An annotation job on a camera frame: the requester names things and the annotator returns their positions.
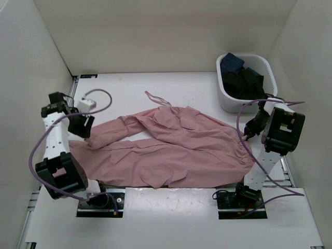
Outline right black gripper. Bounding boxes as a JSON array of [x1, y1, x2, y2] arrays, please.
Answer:
[[244, 110, 270, 140]]

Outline pink trousers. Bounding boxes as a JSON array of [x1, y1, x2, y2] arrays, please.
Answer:
[[69, 95, 254, 188]]

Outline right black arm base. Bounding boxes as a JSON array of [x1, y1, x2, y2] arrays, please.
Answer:
[[212, 182, 268, 220]]

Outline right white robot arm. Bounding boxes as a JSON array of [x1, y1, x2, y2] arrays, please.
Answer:
[[233, 97, 305, 208]]

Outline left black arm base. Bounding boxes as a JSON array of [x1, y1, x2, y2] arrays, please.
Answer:
[[76, 187, 126, 218]]

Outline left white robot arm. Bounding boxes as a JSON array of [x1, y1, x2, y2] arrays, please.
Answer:
[[35, 92, 109, 208]]

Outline black folded garment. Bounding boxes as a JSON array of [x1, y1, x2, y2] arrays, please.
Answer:
[[222, 68, 266, 100]]

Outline small dark label sticker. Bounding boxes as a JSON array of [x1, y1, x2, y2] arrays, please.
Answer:
[[80, 74, 98, 79]]

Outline blue folded garment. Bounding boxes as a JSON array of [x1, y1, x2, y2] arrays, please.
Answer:
[[220, 53, 260, 76]]

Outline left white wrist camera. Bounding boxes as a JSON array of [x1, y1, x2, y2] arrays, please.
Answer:
[[77, 98, 96, 113]]

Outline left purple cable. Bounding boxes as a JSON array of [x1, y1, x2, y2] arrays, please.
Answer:
[[27, 88, 114, 203]]

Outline purple cable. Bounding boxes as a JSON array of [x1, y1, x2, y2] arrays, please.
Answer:
[[236, 98, 306, 197], [27, 88, 114, 203]]

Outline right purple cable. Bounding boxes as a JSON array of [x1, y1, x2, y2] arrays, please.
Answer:
[[236, 98, 306, 197]]

